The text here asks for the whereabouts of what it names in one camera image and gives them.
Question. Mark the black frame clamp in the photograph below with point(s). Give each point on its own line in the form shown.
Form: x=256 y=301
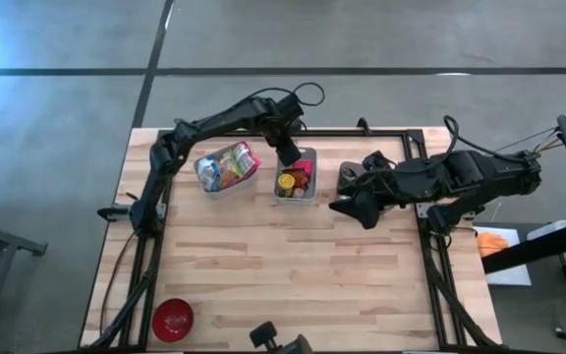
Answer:
x=363 y=125

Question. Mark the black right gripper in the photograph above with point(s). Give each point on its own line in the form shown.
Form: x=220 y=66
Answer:
x=386 y=184

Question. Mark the white paper sheet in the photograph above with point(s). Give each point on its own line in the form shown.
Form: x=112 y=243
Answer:
x=514 y=275

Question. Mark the white plastic container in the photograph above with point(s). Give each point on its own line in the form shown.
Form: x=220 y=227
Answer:
x=550 y=228

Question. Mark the orange cloth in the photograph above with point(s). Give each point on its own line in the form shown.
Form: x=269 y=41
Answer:
x=492 y=244

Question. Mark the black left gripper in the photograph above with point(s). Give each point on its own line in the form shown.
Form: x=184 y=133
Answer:
x=285 y=115

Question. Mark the black metal table frame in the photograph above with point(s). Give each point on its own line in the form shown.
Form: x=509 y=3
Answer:
x=337 y=133

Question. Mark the orange brown sauce packet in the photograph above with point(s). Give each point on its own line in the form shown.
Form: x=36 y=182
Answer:
x=301 y=179

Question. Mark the white plastic storage bin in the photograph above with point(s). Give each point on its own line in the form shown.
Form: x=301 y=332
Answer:
x=229 y=193
x=312 y=192

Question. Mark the red bowl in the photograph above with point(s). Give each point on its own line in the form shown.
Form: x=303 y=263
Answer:
x=172 y=320

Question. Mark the pink yellow snack packet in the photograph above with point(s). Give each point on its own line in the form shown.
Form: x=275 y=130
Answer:
x=227 y=172

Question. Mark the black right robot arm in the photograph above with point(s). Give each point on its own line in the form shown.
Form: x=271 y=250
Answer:
x=474 y=174

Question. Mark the black spice jar yellow lid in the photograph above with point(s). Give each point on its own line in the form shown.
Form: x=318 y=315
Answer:
x=286 y=183

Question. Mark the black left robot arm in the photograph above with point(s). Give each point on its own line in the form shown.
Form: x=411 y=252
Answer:
x=204 y=123

